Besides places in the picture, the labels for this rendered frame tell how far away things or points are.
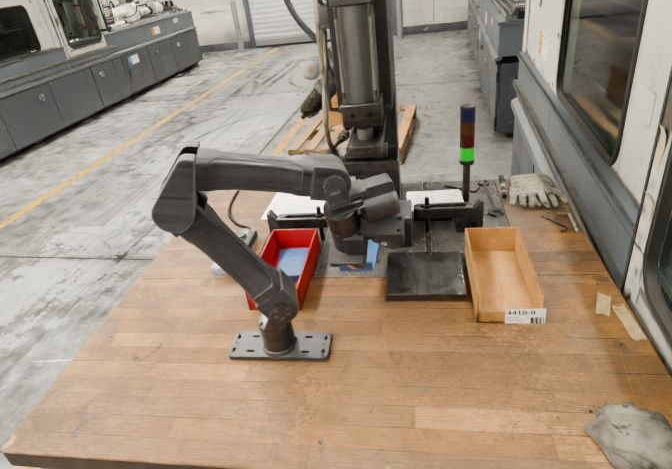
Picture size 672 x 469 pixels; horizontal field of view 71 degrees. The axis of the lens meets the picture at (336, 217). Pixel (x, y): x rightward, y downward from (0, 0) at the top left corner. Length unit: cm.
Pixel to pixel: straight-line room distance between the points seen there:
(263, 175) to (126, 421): 50
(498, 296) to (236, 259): 55
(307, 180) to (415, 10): 963
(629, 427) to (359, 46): 81
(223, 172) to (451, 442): 54
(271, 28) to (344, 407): 1027
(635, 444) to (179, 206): 74
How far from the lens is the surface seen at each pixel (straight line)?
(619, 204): 130
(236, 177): 74
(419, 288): 104
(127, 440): 94
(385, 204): 79
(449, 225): 130
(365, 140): 111
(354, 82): 105
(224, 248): 80
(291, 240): 124
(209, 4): 1137
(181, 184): 73
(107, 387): 105
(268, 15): 1084
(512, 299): 105
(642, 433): 86
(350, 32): 103
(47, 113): 669
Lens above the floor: 156
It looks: 29 degrees down
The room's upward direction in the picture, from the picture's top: 8 degrees counter-clockwise
